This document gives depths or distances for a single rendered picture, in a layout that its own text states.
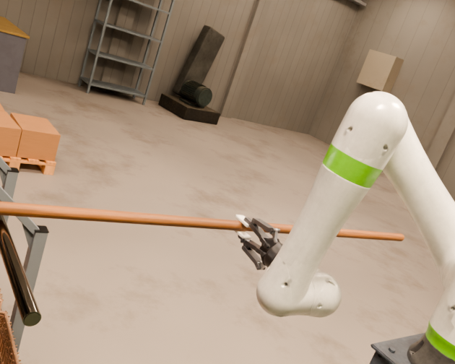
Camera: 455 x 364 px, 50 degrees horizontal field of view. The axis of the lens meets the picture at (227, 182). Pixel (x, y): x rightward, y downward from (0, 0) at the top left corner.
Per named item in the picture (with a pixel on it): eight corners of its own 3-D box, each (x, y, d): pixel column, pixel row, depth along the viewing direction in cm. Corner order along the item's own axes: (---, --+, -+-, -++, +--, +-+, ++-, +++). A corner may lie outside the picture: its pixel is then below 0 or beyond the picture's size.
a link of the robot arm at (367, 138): (417, 107, 102) (364, 81, 105) (422, 109, 90) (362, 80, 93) (373, 182, 108) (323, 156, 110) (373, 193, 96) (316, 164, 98)
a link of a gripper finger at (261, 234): (265, 250, 134) (267, 245, 133) (245, 224, 142) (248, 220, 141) (276, 250, 136) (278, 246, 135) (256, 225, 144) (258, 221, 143)
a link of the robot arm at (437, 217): (504, 270, 118) (388, 80, 118) (522, 297, 103) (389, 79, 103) (452, 292, 123) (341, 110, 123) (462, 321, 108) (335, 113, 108)
